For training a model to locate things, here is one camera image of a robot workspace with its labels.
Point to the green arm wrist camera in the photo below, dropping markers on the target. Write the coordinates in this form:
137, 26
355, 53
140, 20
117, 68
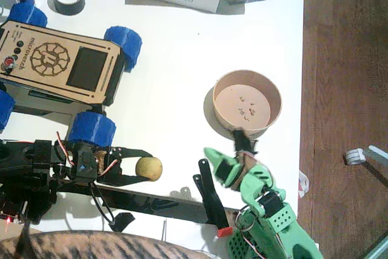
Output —
242, 142

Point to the black flat bar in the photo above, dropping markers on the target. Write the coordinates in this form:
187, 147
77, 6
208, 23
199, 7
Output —
166, 207

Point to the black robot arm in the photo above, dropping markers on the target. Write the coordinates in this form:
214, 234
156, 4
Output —
24, 162

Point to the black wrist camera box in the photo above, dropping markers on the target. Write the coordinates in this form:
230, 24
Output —
85, 163

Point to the grey metal leg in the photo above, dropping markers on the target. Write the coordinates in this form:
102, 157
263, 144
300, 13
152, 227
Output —
377, 153

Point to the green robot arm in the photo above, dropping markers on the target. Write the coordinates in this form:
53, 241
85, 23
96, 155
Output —
282, 216

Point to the small black plastic piece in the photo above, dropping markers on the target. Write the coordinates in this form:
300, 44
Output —
122, 221

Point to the black clamp with red tip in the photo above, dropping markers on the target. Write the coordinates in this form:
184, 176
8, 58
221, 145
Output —
212, 198

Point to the round brown paper bowl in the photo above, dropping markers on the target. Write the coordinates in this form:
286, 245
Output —
242, 107

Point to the white printed wrapper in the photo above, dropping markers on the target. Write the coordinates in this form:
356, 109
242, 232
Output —
303, 184

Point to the thin grey rod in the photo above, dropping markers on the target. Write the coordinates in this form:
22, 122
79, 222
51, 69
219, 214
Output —
165, 230

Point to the blue rover wheel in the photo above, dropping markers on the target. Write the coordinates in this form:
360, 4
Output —
124, 46
94, 128
27, 13
6, 110

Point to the grey metal profile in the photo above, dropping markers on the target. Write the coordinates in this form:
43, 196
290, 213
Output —
382, 250

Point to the tiger striped cloth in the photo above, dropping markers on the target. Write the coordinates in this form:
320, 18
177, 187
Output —
91, 247

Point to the small yellow ball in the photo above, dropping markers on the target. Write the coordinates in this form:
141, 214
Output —
149, 168

